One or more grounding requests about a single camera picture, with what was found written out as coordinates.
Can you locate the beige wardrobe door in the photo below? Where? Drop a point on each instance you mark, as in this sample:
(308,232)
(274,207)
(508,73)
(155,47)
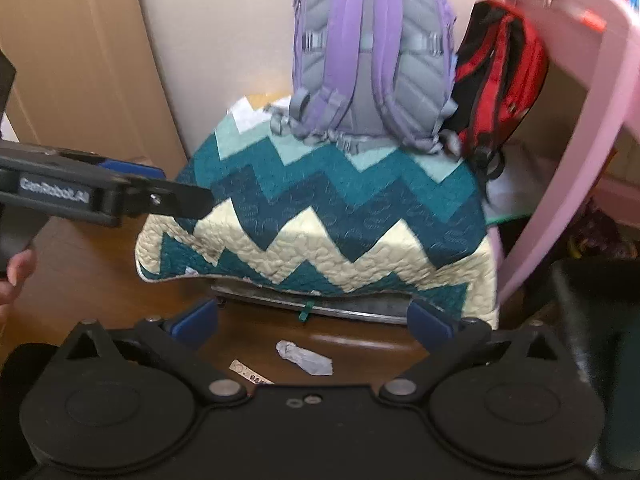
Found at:
(75,60)

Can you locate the grey tissue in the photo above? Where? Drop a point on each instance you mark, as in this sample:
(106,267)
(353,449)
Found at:
(302,357)

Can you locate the green tag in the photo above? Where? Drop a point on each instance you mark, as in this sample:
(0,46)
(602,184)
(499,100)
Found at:
(305,311)

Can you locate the red and black backpack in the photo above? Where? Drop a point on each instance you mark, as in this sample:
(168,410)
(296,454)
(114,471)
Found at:
(500,75)

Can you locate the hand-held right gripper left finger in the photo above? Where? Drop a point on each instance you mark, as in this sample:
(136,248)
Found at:
(192,322)

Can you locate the dark patterned cloth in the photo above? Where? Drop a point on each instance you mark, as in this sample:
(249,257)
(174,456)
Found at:
(597,232)

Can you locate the white paper label strip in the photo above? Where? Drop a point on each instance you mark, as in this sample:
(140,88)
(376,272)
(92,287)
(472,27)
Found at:
(247,371)

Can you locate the pink plastic desk frame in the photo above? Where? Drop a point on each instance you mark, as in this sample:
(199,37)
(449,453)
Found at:
(600,125)

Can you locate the white paper sheet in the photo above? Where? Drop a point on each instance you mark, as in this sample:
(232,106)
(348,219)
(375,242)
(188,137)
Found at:
(250,115)

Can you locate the red plastic clip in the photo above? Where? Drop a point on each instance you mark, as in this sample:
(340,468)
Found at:
(593,20)

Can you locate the purple and grey backpack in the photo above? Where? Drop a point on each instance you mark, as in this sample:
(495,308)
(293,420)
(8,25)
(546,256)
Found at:
(370,60)

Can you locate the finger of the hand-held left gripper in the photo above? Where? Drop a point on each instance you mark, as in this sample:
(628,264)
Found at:
(175,199)
(135,169)

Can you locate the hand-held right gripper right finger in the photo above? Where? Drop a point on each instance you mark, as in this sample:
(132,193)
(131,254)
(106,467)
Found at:
(432,322)

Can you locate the teal zigzag quilt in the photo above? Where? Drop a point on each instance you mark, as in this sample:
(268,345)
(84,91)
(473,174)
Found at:
(320,220)

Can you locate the black bin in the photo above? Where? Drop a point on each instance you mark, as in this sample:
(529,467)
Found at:
(600,340)

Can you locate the person's left hand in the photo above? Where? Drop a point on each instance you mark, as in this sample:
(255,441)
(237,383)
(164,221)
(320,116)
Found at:
(17,277)

